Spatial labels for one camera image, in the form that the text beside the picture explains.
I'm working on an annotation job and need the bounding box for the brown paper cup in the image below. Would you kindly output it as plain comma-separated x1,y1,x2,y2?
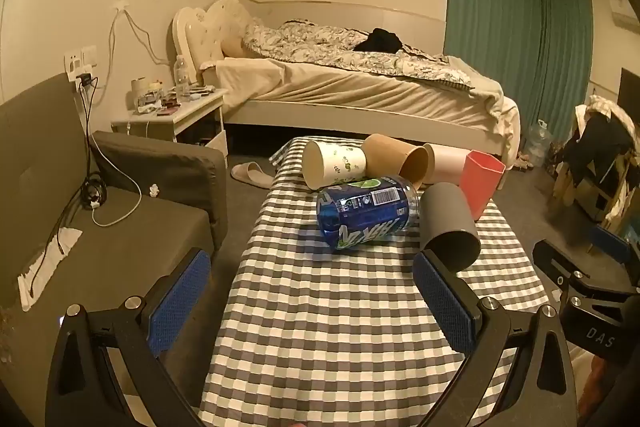
361,133,430,186

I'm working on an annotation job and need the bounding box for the white wall cable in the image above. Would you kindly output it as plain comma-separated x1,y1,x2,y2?
107,1,177,68

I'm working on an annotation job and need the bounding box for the pale pink cup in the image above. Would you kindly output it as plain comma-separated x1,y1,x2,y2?
424,143,471,186

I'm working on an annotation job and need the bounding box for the white wall socket panel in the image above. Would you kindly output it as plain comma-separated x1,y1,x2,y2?
64,47,100,82

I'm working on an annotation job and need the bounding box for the white air conditioner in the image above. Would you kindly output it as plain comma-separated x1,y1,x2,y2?
609,0,640,30

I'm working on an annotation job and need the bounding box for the dark cabinet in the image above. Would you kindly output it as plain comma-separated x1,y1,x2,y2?
619,67,640,108

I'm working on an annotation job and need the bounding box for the black garment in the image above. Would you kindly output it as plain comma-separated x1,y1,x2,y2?
354,28,404,54

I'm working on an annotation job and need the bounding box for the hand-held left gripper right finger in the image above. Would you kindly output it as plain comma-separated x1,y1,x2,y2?
413,251,584,427

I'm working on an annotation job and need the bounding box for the white green-printed paper cup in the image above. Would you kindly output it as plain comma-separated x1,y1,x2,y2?
302,140,369,191

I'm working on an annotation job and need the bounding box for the large clear water jug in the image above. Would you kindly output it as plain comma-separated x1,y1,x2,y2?
527,119,555,168

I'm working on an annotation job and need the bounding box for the grey cup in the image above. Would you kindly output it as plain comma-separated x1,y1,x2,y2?
419,182,482,271

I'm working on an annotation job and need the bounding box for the pile of small toiletries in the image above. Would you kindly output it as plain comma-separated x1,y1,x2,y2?
134,80,216,116

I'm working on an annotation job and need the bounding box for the white nightstand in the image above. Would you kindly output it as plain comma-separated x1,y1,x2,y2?
111,88,230,158

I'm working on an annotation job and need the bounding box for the grey checked tablecloth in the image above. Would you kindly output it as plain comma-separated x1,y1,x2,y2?
197,137,576,427

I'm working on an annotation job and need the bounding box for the beige pillow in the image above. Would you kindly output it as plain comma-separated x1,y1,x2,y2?
222,24,261,60

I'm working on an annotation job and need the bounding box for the wooden chair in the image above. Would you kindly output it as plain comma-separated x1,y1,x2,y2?
547,96,640,253

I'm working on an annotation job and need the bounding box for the beige slipper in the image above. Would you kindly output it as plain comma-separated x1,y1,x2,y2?
230,161,275,188

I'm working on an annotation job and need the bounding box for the dark grey sofa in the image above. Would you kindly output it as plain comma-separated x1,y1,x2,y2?
0,72,228,427

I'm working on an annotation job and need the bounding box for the white charging cable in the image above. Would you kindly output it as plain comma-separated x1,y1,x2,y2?
75,83,147,228

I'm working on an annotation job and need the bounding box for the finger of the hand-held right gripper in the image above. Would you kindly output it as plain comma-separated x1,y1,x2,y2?
591,225,640,295
531,240,593,308

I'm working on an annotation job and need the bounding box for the bed with cream headboard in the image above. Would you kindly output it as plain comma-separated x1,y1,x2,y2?
172,0,522,168

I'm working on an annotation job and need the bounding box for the blue printed can-shaped cup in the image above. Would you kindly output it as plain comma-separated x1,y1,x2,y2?
316,175,421,252

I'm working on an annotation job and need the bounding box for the floral duvet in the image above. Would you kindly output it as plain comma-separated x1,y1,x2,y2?
243,18,474,86

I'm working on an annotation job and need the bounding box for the white tissue paper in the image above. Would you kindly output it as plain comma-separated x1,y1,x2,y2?
17,227,83,313

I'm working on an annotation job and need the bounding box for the green curtain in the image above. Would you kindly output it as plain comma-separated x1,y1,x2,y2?
444,0,594,148

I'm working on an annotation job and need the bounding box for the black cable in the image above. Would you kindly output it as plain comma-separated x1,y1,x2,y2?
29,79,109,299

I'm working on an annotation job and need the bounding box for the clear water bottle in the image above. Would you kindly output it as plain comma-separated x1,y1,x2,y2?
175,56,192,100

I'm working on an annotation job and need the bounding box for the white jar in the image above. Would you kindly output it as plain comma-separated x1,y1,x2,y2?
131,77,148,110

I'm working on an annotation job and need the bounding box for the red square cup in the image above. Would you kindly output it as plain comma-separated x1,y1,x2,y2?
460,150,507,220

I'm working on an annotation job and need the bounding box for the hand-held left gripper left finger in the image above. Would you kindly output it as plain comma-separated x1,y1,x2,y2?
45,248,221,427

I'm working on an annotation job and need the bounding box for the dark clothes pile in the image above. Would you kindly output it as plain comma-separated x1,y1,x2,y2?
564,109,635,188

